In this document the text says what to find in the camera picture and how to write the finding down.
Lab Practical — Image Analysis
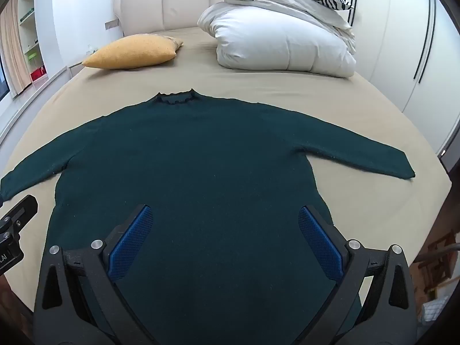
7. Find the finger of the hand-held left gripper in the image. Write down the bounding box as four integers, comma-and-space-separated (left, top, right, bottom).
8, 194, 39, 228

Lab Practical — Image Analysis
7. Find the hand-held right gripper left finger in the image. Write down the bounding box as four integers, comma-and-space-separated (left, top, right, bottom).
33, 204, 159, 345

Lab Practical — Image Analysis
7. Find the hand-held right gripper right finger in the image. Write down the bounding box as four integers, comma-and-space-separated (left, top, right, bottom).
295, 205, 419, 345

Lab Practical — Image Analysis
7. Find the dark green sweater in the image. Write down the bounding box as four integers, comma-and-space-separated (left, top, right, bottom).
0, 88, 416, 345

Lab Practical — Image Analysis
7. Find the white window bench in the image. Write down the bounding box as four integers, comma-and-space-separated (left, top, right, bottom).
0, 65, 70, 146

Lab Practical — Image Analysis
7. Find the wooden chair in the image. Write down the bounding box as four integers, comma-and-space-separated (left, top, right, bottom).
409, 230, 460, 300

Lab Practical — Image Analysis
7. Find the white bedside table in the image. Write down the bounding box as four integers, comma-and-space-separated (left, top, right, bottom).
68, 60, 86, 78

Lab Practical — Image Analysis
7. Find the beige curtain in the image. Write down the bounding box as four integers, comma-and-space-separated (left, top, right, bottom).
0, 0, 32, 98

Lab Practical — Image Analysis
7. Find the beige bed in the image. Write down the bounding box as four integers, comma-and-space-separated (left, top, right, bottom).
0, 25, 453, 345

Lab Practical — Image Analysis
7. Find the white shelf unit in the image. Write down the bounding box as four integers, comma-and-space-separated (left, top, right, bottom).
16, 0, 49, 87

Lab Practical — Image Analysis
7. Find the yellow pillow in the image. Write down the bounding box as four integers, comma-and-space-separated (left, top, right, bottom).
82, 34, 177, 70

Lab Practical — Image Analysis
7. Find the white duvet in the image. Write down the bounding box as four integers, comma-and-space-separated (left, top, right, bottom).
197, 0, 357, 78

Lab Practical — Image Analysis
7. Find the white wardrobe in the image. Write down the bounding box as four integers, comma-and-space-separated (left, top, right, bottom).
329, 0, 460, 159

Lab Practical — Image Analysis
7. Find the cream padded headboard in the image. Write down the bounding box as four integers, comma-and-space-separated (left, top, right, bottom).
114, 0, 232, 40

